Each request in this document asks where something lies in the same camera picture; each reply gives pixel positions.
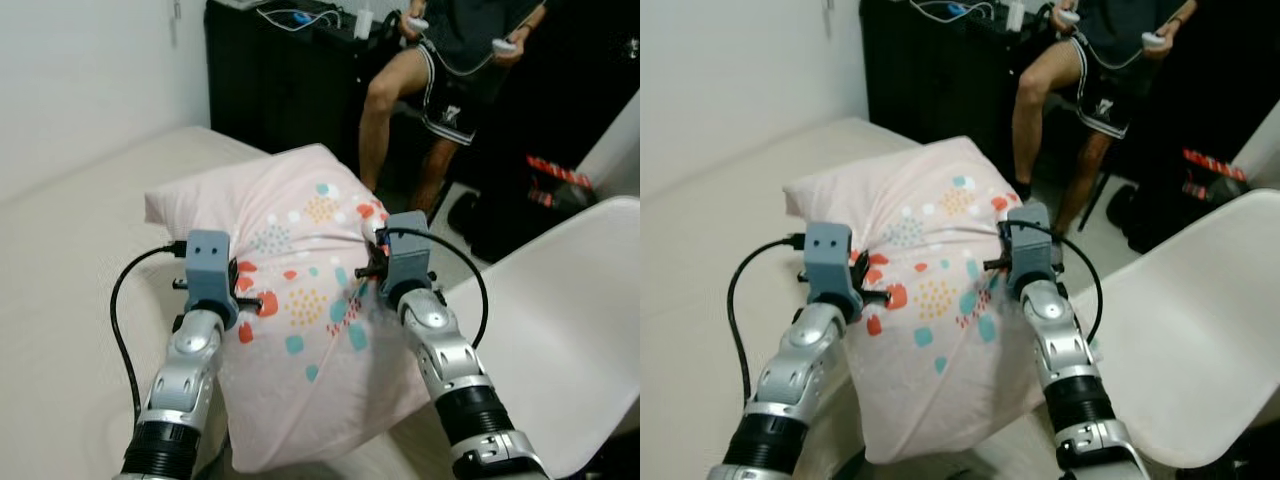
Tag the seated person's left hand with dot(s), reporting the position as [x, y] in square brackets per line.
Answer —
[514, 58]
[1164, 52]

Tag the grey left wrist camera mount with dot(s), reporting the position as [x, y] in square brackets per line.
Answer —
[210, 265]
[830, 260]

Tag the pink patterned pillow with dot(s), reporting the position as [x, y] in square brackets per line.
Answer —
[300, 400]
[930, 400]

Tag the white handheld controller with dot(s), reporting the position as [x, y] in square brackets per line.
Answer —
[506, 45]
[1156, 40]
[418, 24]
[1069, 16]

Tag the person in black shorts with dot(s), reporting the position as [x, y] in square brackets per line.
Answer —
[1100, 95]
[455, 90]

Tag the white charger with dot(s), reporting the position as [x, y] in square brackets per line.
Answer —
[363, 25]
[1016, 17]

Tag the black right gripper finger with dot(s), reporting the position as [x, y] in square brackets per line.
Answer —
[996, 264]
[370, 270]
[1005, 230]
[382, 237]

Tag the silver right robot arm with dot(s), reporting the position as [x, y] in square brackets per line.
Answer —
[450, 350]
[1060, 340]

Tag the cream bed mattress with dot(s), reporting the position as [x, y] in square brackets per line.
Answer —
[80, 300]
[700, 300]

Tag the white panel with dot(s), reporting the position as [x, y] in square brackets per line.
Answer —
[1262, 150]
[620, 150]

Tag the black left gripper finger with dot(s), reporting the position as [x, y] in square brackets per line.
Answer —
[874, 294]
[251, 301]
[249, 265]
[868, 257]

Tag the red patterned package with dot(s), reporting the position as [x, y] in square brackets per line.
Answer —
[1210, 163]
[555, 170]

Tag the black bag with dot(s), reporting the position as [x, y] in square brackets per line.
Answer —
[490, 230]
[1145, 220]

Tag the grey wall fixture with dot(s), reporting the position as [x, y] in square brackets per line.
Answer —
[175, 25]

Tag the seated person's right hand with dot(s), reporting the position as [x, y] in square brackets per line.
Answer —
[1064, 27]
[414, 36]

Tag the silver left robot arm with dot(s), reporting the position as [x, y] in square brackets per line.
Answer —
[800, 370]
[185, 370]

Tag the white plastic chair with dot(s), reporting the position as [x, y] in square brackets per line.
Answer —
[560, 320]

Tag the small blue device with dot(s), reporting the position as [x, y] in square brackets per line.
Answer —
[300, 17]
[955, 11]

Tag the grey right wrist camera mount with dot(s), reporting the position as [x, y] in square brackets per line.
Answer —
[408, 260]
[1030, 250]

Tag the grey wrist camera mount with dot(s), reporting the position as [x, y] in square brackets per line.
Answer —
[830, 260]
[1030, 250]
[210, 265]
[408, 260]

